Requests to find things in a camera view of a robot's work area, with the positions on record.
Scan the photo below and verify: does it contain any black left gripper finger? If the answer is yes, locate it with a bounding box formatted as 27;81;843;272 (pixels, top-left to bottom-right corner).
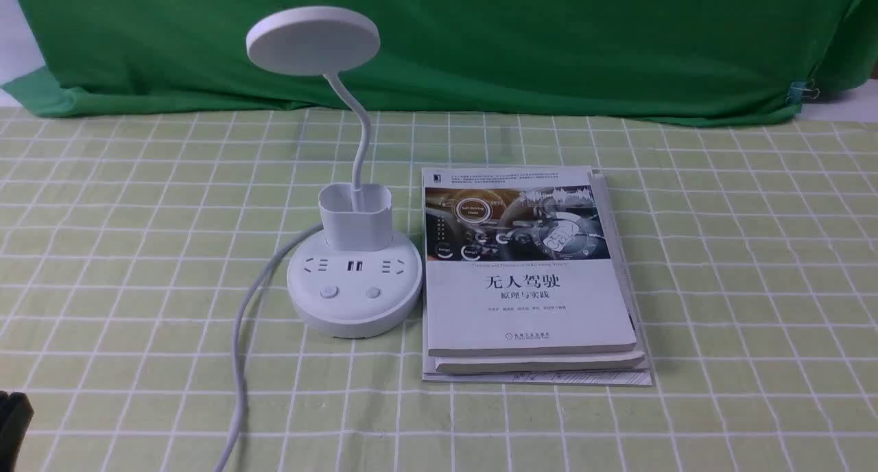
1;391;34;471

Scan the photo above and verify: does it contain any white desk lamp with sockets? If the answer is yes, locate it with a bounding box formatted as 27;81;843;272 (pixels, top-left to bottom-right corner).
237;5;424;340

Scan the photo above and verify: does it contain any green checked tablecloth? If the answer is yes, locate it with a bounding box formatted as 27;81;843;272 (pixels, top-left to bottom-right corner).
1;108;877;471

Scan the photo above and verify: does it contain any green backdrop cloth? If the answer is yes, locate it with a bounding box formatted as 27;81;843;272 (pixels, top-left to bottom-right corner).
2;0;876;127

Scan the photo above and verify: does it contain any top white book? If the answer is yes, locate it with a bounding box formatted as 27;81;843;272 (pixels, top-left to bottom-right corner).
421;166;638;358

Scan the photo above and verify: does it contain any bottom printed paper booklet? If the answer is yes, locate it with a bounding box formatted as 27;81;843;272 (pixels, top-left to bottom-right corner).
421;176;654;388

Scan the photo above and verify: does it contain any blue binder clip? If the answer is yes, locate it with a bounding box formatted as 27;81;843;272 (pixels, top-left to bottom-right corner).
786;80;821;106

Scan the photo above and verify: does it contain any grey lamp power cable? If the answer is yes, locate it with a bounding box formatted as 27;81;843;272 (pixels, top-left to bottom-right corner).
212;224;325;472

